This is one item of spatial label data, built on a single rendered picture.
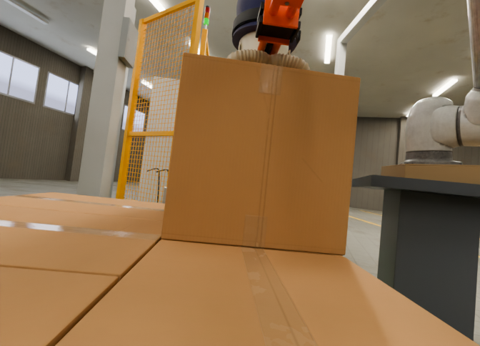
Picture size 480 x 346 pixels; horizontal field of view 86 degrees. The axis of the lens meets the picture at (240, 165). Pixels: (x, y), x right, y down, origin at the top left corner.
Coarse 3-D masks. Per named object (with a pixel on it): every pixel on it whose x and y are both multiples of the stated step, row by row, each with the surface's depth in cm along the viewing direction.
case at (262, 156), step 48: (192, 96) 55; (240, 96) 56; (288, 96) 57; (336, 96) 58; (192, 144) 55; (240, 144) 55; (288, 144) 56; (336, 144) 57; (192, 192) 54; (240, 192) 55; (288, 192) 56; (336, 192) 57; (192, 240) 54; (240, 240) 55; (288, 240) 55; (336, 240) 56
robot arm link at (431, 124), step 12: (420, 108) 102; (432, 108) 99; (444, 108) 97; (456, 108) 95; (408, 120) 107; (420, 120) 101; (432, 120) 98; (444, 120) 96; (408, 132) 106; (420, 132) 101; (432, 132) 98; (444, 132) 96; (456, 132) 94; (408, 144) 106; (420, 144) 101; (432, 144) 99; (444, 144) 98; (456, 144) 96
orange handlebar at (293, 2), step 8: (272, 0) 54; (280, 0) 53; (288, 0) 53; (296, 0) 52; (272, 8) 56; (288, 8) 57; (296, 8) 56; (288, 16) 59; (264, 48) 74; (272, 48) 74
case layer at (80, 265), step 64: (0, 256) 35; (64, 256) 38; (128, 256) 41; (192, 256) 44; (256, 256) 49; (320, 256) 54; (0, 320) 22; (64, 320) 23; (128, 320) 24; (192, 320) 25; (256, 320) 26; (320, 320) 28; (384, 320) 29
